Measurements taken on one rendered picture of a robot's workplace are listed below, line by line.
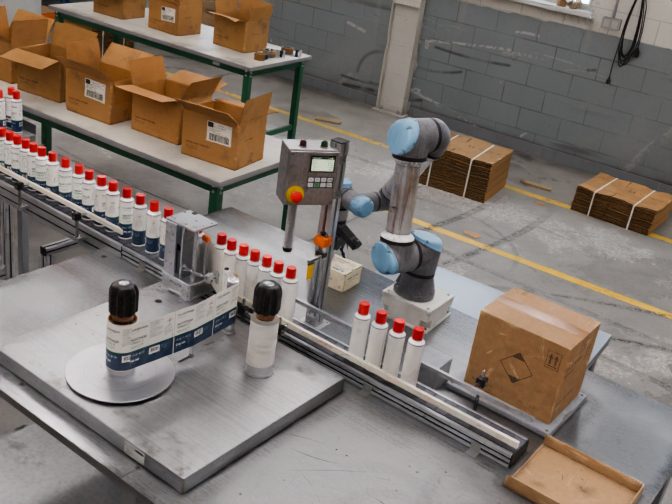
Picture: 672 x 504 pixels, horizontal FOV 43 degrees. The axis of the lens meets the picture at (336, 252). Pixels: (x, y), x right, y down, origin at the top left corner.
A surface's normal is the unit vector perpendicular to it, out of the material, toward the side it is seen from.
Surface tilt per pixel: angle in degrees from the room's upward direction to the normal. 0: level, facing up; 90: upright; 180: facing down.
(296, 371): 0
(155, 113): 90
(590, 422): 0
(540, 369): 90
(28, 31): 97
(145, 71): 73
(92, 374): 0
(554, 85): 90
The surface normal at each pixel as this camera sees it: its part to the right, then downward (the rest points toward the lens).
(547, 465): 0.14, -0.89
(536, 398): -0.59, 0.27
